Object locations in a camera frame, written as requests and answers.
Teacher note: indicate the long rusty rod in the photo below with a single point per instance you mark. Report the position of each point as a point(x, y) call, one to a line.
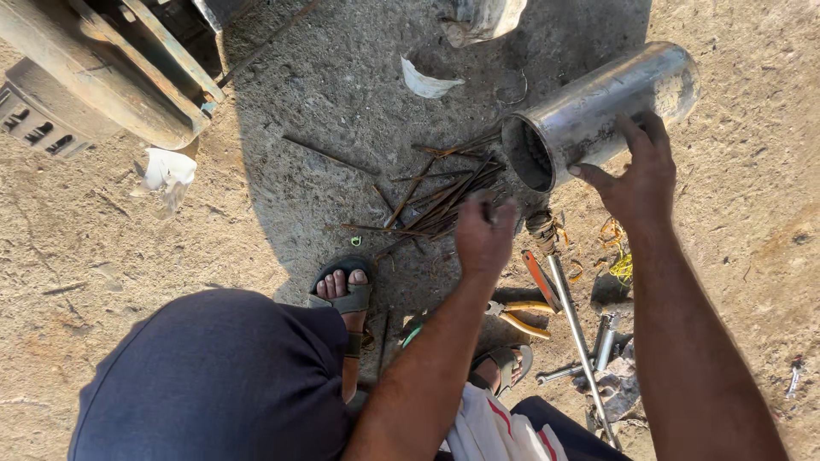
point(269, 43)

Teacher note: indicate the copper winding bundle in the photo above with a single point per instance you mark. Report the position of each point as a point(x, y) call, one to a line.
point(543, 229)

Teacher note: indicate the long steel rod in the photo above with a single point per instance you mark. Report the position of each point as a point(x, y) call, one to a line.
point(580, 346)

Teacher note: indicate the grey left sandal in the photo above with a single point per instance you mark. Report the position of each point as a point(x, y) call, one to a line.
point(351, 298)

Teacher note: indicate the white cloth with red stripe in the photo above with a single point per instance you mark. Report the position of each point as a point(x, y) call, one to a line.
point(493, 429)

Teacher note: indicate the person's left fingers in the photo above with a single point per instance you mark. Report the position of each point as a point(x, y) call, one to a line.
point(496, 208)

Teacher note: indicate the person's right leg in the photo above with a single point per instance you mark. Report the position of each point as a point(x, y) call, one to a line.
point(576, 438)

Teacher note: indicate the person's left foot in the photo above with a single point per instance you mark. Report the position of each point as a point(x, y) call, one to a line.
point(351, 320)

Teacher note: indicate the grey stone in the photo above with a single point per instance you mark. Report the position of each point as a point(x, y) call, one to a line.
point(612, 387)

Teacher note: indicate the grey rusty motor casing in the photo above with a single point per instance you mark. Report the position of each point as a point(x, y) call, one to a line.
point(96, 70)

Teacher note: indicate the white torn paper scrap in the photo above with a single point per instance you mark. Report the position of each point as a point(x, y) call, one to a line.
point(423, 84)

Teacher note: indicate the person's foot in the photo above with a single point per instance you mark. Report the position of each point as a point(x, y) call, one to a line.
point(493, 371)
point(351, 320)

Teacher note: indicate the person's left leg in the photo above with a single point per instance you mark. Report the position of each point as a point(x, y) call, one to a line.
point(211, 384)

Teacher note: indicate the person's left hand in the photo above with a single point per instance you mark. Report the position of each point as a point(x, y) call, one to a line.
point(480, 240)

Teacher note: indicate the single thin brown stick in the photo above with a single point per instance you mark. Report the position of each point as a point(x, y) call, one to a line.
point(330, 155)

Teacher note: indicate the person's right hand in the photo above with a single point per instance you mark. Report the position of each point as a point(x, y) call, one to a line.
point(640, 185)

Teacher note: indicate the pile of thin brown sticks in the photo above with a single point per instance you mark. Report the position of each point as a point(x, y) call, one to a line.
point(435, 198)

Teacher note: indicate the person's leg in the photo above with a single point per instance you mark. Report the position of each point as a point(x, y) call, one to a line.
point(576, 438)
point(211, 384)

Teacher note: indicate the white sack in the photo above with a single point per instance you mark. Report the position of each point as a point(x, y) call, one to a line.
point(480, 19)

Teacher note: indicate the crumpled white paper scrap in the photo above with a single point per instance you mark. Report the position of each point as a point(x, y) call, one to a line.
point(168, 174)

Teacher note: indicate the grey sandal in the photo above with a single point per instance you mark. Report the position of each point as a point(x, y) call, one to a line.
point(351, 298)
point(506, 365)

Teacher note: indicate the person's right foot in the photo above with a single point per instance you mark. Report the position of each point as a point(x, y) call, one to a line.
point(493, 371)

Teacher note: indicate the grey right sandal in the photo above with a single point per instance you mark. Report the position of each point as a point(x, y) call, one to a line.
point(506, 365)

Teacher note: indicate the steel motor stator cylinder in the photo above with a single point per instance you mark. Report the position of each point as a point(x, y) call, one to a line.
point(596, 109)

